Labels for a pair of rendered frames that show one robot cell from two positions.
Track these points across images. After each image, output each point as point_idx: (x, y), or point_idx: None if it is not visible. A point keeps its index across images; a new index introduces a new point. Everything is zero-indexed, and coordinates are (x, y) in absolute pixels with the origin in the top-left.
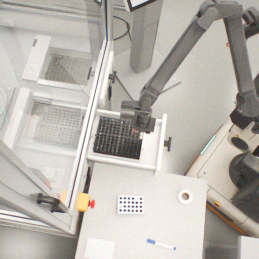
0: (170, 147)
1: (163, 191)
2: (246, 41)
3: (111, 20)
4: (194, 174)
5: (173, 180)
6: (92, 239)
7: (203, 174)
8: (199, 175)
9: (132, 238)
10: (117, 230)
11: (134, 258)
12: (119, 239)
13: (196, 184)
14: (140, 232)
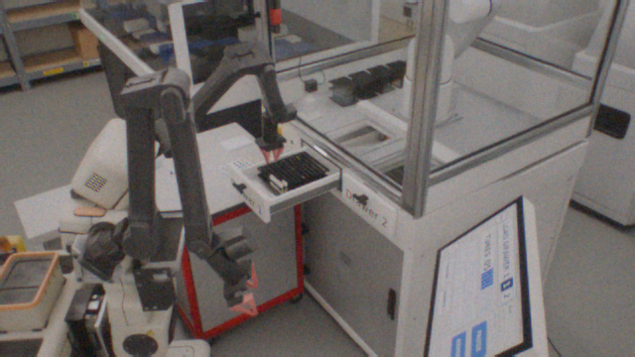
0: (233, 184)
1: (214, 195)
2: (205, 85)
3: (410, 172)
4: (197, 345)
5: (211, 207)
6: (247, 143)
7: (185, 354)
8: (190, 348)
9: (214, 161)
10: (232, 158)
11: (201, 155)
12: (225, 156)
13: None
14: (210, 167)
